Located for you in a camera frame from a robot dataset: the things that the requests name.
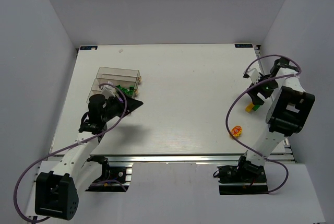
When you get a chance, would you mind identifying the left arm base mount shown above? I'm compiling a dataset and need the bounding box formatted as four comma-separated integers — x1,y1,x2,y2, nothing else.
86,156,129,192

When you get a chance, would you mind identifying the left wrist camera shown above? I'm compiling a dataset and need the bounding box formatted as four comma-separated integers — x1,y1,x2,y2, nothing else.
99,81,116,99

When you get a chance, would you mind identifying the left blue corner label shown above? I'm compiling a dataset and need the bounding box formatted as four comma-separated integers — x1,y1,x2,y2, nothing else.
79,45,98,51

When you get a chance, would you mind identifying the right blue corner label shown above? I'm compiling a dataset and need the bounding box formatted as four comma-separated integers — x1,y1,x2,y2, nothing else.
234,43,253,48

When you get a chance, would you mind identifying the clear middle container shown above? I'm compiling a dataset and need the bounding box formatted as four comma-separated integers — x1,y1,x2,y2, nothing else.
89,78,138,98

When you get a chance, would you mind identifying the yellow round toy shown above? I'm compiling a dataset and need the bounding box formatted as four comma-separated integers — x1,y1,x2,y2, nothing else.
230,125,243,138

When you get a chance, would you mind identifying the clear container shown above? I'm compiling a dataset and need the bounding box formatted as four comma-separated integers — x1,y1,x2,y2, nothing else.
88,92,121,116
96,67,142,84
89,78,138,98

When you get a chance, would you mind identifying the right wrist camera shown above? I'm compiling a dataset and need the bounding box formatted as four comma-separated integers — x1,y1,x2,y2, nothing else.
243,68,262,85

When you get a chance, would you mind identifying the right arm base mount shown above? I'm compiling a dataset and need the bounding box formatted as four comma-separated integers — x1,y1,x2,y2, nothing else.
213,166,268,195

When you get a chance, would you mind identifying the blue corner label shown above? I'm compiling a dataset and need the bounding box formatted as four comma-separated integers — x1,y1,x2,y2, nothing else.
79,45,98,51
234,43,253,48

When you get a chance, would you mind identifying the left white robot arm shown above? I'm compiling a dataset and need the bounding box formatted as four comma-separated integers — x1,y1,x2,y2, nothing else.
34,94,143,220

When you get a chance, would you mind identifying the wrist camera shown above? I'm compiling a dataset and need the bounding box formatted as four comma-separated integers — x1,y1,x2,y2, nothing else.
243,68,262,85
99,81,116,99

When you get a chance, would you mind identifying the clear back container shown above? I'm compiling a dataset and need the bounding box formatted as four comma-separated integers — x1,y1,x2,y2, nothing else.
96,67,142,84

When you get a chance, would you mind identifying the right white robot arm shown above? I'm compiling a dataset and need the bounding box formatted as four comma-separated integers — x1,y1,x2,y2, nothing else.
236,57,315,176

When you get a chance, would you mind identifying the yellow lego brick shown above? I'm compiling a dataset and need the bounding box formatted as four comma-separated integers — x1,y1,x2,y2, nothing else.
245,103,255,113

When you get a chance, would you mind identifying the clear front container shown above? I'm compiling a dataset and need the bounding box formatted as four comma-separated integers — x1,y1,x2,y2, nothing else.
88,92,121,116

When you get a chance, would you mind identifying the green lego brick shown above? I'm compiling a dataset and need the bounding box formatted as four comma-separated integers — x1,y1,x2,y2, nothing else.
122,89,133,96
116,85,127,92
128,87,134,95

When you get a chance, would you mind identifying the green lego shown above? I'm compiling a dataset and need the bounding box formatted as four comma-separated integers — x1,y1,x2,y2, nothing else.
252,105,260,111

